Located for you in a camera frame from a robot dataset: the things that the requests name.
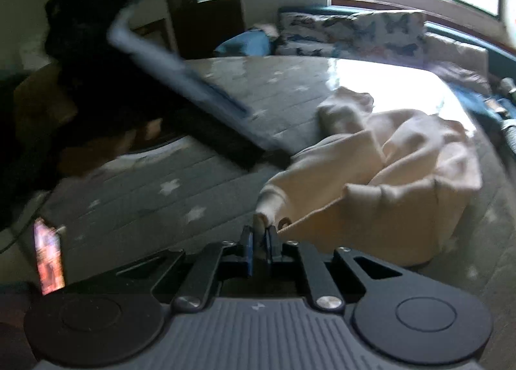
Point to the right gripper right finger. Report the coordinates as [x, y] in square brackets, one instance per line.
[272, 245]

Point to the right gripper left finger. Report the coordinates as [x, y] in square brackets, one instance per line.
[246, 243]

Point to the cream beige garment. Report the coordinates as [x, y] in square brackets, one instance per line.
[391, 184]

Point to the blue cushion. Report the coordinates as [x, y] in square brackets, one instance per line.
[251, 43]

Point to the smartphone with lit screen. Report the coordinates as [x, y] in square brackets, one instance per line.
[47, 244]

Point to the butterfly print pillow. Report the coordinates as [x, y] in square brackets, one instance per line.
[390, 36]

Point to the beige cushion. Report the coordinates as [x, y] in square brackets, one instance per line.
[445, 50]

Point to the teal blue sofa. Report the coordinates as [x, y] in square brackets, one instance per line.
[490, 98]

